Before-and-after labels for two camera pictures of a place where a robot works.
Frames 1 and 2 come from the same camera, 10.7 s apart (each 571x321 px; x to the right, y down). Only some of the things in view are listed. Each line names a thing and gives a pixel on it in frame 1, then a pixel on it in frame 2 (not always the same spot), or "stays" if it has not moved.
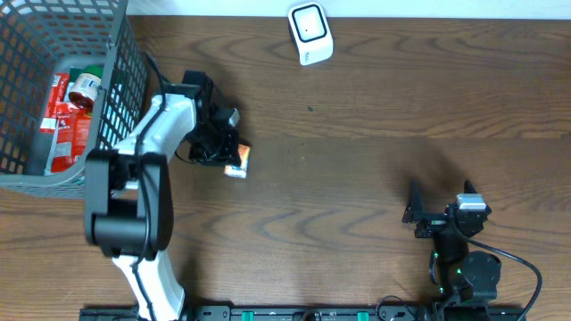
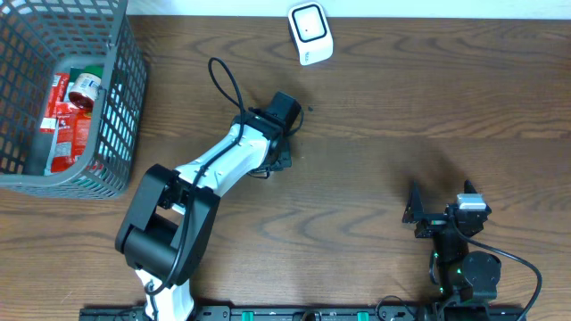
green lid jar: [86, 82] stays
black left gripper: [226, 156] -> [286, 156]
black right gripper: [432, 223] stays
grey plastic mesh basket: [42, 37] stays
